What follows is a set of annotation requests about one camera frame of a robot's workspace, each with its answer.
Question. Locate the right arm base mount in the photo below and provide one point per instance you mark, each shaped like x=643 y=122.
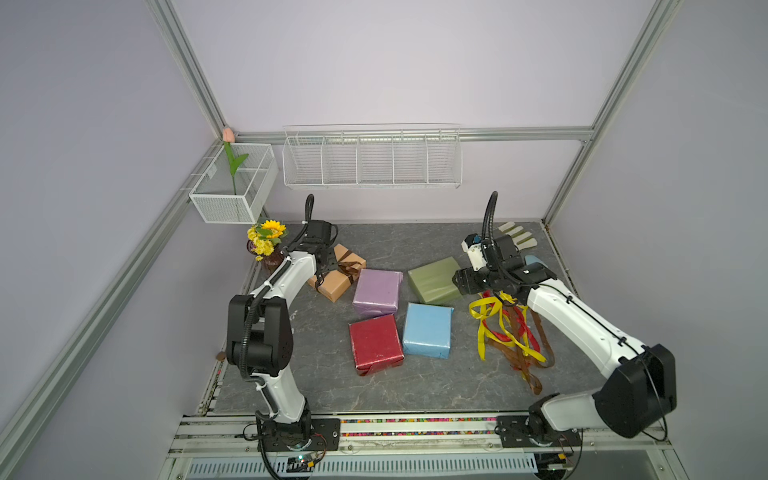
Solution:
x=531 y=429

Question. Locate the dark glass vase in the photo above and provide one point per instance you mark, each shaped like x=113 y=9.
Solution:
x=271 y=259

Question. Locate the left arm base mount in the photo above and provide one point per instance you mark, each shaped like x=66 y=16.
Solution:
x=309 y=433

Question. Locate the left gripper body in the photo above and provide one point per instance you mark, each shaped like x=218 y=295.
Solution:
x=331 y=262

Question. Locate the brown ribbon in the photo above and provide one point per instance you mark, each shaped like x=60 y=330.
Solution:
x=528 y=354
x=348 y=267

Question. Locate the small white mesh basket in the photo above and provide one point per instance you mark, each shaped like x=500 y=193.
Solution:
x=212 y=194

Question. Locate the long white wire basket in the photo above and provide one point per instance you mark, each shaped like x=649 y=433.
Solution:
x=390 y=155

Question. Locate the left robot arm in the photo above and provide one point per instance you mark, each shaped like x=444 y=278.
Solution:
x=259 y=340

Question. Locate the white gardening glove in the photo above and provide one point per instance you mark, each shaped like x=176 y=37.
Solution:
x=522 y=238

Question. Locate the yellow sunflower bouquet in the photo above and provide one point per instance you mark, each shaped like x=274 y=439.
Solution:
x=264 y=239

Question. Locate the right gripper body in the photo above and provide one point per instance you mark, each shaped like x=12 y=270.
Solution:
x=474 y=281

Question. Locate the red gift box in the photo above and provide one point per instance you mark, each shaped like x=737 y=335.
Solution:
x=375 y=344

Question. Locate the orange gift box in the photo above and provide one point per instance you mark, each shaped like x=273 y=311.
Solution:
x=339 y=276

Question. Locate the light blue garden trowel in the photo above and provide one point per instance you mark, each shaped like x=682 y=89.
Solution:
x=532 y=260

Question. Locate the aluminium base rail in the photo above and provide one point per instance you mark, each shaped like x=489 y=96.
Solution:
x=464 y=445

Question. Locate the purple gift box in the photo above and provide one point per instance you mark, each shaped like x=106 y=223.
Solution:
x=377 y=292

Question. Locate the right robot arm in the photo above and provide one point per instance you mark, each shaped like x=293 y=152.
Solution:
x=640 y=380

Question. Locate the yellow ribbon of red box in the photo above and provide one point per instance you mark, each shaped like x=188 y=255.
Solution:
x=488 y=309

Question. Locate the artificial pink tulip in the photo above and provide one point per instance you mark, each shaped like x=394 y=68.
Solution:
x=234 y=160

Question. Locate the green gift box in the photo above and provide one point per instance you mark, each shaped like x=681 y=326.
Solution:
x=433 y=283

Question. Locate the blue gift box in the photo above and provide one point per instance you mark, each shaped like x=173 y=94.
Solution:
x=427 y=331

